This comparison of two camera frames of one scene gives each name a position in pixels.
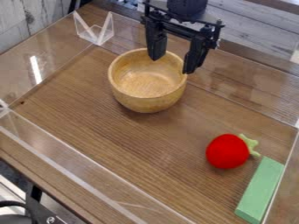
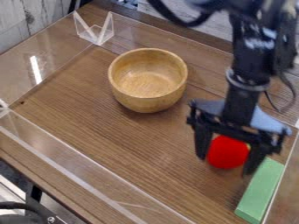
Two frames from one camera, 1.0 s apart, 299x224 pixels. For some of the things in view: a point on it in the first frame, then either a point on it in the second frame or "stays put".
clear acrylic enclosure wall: (142, 206) stays put
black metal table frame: (39, 213) stays put
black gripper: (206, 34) to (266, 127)
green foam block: (259, 191) stays put
